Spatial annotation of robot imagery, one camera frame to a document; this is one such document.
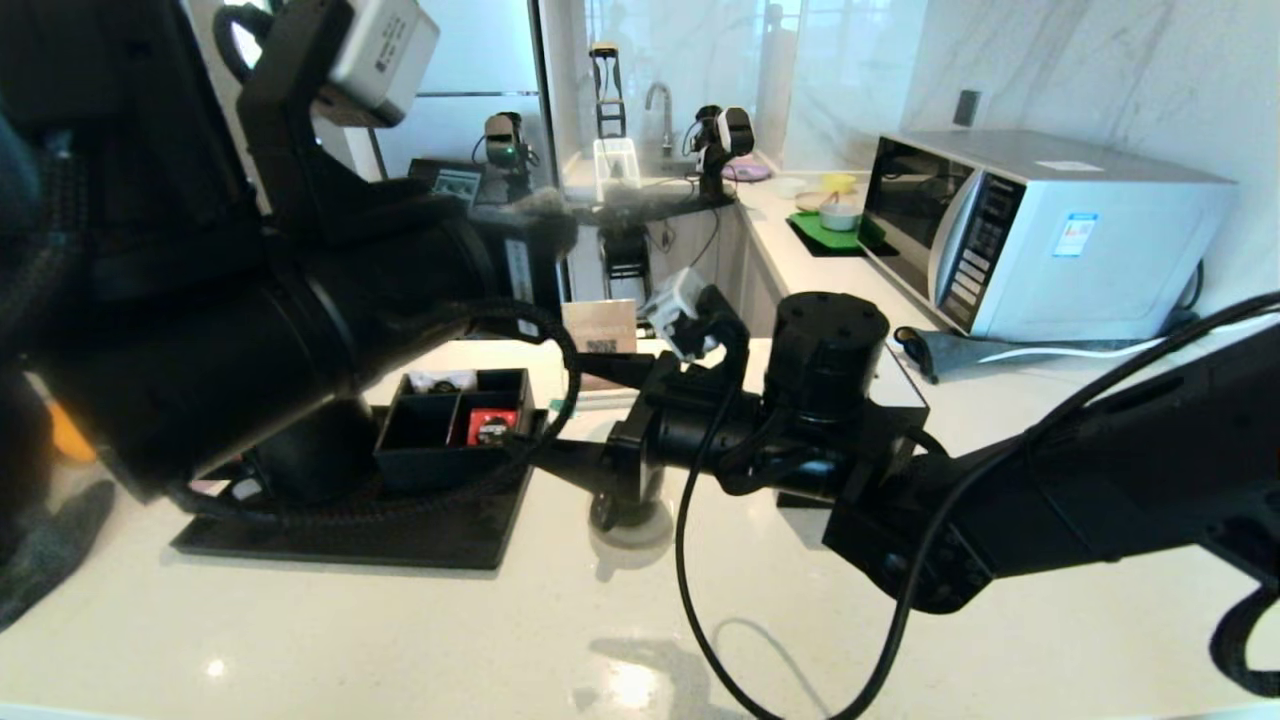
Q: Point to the black serving tray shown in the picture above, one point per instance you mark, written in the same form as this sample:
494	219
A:
400	540

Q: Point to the frosted glass door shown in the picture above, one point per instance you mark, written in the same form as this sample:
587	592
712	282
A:
480	60

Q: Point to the white dish rack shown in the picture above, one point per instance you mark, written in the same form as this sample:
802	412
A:
615	165

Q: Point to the grey fluffy towel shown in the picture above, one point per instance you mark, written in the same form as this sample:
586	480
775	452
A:
50	550

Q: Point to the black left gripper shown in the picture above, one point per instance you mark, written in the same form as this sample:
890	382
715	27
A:
515	285

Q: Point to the chrome sink faucet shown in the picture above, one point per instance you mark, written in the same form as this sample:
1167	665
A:
662	110

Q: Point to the grey bowl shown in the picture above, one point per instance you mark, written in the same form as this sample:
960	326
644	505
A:
838	218

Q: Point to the dark wall switch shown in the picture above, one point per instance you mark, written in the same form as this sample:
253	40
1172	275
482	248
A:
966	108

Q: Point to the dark grey fabric pouch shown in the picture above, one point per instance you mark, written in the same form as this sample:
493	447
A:
950	350

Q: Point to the clear glass coaster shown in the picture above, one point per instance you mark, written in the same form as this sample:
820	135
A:
640	538

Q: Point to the black compartment organizer box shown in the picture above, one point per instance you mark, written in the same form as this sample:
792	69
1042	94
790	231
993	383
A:
430	440

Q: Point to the black tissue box white lid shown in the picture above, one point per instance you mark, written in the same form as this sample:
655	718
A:
905	380

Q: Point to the green mat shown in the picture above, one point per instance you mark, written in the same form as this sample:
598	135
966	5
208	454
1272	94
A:
815	238

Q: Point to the black electric kettle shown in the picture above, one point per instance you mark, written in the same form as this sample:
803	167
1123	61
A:
310	450

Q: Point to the silver microwave oven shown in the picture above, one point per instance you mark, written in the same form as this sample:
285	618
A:
1100	250

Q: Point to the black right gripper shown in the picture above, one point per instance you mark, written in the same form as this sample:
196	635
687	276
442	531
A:
680	430

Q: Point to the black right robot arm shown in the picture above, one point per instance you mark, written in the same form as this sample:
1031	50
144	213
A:
1050	480

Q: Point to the small white tag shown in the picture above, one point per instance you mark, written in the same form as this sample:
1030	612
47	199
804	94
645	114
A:
246	490

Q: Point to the white sachets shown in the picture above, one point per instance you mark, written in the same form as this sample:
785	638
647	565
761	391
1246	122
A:
440	381

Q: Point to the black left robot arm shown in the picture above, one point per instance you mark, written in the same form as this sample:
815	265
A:
200	330

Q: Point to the black background robot frame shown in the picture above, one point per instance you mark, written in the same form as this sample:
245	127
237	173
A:
620	215

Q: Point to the black white robot gripper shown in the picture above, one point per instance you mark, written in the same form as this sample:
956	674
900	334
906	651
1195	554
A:
725	135

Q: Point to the purple plate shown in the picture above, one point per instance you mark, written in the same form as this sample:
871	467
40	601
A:
748	172

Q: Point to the grey robot gripper green light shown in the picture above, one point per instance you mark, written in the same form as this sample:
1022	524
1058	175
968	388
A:
505	150

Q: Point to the black mug white inside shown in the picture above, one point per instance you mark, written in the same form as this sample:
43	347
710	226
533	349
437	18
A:
605	515

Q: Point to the QR code sign stand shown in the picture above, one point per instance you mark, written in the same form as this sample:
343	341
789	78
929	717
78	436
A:
600	330

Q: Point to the open laptop computer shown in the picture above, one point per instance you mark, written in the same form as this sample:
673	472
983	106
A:
455	182

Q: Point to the red sachet packet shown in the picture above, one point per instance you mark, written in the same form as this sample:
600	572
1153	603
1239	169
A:
492	427

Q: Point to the yellow bowl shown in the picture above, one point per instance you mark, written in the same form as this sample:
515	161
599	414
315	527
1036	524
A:
838	183

